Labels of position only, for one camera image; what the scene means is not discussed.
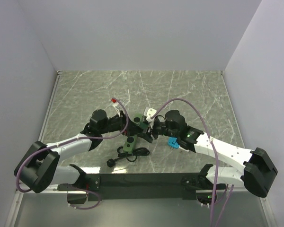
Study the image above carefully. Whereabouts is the aluminium frame rail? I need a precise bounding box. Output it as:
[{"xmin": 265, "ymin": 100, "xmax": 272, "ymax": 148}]
[{"xmin": 37, "ymin": 70, "xmax": 62, "ymax": 141}]

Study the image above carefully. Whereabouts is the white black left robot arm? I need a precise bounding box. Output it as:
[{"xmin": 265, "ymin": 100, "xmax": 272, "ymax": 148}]
[{"xmin": 14, "ymin": 108, "xmax": 156, "ymax": 193}]

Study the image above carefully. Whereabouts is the dark green cube adapter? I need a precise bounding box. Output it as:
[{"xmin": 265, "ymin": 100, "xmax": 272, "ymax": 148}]
[{"xmin": 133, "ymin": 113, "xmax": 148, "ymax": 129}]

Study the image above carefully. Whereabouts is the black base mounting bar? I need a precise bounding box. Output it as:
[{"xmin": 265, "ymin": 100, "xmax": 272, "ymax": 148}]
[{"xmin": 57, "ymin": 173, "xmax": 213, "ymax": 204}]

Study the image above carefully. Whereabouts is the black power cord with plug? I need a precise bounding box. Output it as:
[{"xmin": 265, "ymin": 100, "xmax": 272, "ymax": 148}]
[{"xmin": 106, "ymin": 146, "xmax": 150, "ymax": 168}]

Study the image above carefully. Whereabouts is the green power strip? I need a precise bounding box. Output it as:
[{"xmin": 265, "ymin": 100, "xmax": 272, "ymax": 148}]
[{"xmin": 123, "ymin": 131, "xmax": 138, "ymax": 155}]

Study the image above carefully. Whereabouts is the white plug adapter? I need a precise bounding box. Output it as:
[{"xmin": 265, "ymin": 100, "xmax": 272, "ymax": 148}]
[{"xmin": 179, "ymin": 147, "xmax": 190, "ymax": 152}]

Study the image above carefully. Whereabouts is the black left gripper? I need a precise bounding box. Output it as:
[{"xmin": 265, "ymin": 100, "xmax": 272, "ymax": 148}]
[{"xmin": 99, "ymin": 110, "xmax": 144, "ymax": 137}]

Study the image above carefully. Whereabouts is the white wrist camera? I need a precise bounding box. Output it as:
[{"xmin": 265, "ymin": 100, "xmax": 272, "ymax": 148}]
[
  {"xmin": 143, "ymin": 107, "xmax": 157, "ymax": 123},
  {"xmin": 111, "ymin": 98, "xmax": 127, "ymax": 116}
]

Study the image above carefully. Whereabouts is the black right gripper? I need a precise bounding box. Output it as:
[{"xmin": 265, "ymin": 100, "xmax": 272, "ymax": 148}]
[{"xmin": 137, "ymin": 118, "xmax": 178, "ymax": 144}]

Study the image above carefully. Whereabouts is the blue plug adapter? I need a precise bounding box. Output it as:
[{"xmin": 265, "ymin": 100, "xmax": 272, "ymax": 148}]
[{"xmin": 168, "ymin": 137, "xmax": 180, "ymax": 149}]

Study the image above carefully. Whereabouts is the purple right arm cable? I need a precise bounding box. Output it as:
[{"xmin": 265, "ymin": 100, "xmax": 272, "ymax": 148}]
[{"xmin": 151, "ymin": 98, "xmax": 235, "ymax": 227}]

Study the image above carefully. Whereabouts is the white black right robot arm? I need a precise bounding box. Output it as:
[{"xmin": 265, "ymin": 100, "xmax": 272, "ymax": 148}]
[{"xmin": 143, "ymin": 107, "xmax": 278, "ymax": 198}]

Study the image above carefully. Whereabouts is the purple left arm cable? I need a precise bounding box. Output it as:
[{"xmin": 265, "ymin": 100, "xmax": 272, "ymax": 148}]
[{"xmin": 15, "ymin": 99, "xmax": 130, "ymax": 192}]

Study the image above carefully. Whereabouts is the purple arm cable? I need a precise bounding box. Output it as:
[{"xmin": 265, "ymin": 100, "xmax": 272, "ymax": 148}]
[
  {"xmin": 15, "ymin": 99, "xmax": 130, "ymax": 192},
  {"xmin": 151, "ymin": 98, "xmax": 235, "ymax": 227}
]

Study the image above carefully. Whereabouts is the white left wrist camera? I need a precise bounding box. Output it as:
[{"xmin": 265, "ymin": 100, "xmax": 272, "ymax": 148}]
[{"xmin": 111, "ymin": 98, "xmax": 127, "ymax": 116}]

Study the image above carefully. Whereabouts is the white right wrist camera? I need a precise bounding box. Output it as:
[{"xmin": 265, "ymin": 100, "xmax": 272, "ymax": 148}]
[{"xmin": 143, "ymin": 107, "xmax": 157, "ymax": 123}]

